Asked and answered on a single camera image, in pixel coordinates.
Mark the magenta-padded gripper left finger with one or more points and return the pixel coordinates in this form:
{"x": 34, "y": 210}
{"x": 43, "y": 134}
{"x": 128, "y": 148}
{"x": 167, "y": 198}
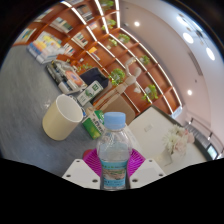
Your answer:
{"x": 80, "y": 171}

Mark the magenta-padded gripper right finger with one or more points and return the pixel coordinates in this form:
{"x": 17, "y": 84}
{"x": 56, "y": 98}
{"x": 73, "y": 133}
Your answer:
{"x": 146, "y": 171}

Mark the clear blue-capped water bottle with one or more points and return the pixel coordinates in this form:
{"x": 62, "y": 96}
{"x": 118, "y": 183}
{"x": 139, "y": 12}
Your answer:
{"x": 114, "y": 153}

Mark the white ceramic vase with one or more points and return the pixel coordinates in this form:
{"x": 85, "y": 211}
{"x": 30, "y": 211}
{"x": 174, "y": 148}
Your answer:
{"x": 166, "y": 158}

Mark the pink and white flower bouquet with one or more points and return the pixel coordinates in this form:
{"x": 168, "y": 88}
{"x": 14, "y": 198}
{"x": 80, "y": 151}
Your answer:
{"x": 176, "y": 138}

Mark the green tissue box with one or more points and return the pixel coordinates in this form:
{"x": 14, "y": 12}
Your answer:
{"x": 93, "y": 126}

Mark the cream paper cup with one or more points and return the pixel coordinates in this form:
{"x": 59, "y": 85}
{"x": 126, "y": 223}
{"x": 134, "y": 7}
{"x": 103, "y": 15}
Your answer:
{"x": 60, "y": 123}

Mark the tan upholstered chair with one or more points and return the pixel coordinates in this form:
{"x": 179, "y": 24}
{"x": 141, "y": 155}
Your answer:
{"x": 121, "y": 108}

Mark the dark-framed window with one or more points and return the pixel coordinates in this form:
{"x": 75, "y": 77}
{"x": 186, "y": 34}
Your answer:
{"x": 212, "y": 152}

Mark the tall white green carton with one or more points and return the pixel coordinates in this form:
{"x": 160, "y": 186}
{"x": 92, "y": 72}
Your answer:
{"x": 90, "y": 92}

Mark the wooden artist mannequin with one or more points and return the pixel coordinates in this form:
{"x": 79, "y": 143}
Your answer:
{"x": 123, "y": 86}

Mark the round recessed ceiling light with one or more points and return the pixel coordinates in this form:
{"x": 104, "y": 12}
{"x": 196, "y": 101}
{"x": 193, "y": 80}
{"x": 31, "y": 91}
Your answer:
{"x": 137, "y": 24}
{"x": 189, "y": 92}

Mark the stack of dark books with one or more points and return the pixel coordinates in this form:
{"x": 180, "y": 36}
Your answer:
{"x": 68, "y": 78}

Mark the dark blue chair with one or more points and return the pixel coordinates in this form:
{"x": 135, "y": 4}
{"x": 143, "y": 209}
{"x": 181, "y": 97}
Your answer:
{"x": 95, "y": 76}

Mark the wooden shelf unit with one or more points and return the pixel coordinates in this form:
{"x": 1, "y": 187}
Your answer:
{"x": 133, "y": 56}

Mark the ceiling air vent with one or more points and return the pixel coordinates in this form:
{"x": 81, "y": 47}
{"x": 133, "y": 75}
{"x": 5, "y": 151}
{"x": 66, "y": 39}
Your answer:
{"x": 195, "y": 62}

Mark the stack of colourful books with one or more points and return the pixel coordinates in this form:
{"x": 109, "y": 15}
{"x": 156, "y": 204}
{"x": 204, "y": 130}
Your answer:
{"x": 46, "y": 45}

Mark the multi-bulb ceiling lamp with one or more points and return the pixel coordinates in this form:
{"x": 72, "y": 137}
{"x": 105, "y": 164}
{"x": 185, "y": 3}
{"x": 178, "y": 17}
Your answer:
{"x": 188, "y": 37}

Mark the white wall switch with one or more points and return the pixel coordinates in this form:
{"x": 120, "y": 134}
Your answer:
{"x": 148, "y": 127}

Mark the black ceiling track rail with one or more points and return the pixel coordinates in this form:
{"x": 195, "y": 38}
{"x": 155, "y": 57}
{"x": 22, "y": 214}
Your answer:
{"x": 203, "y": 128}

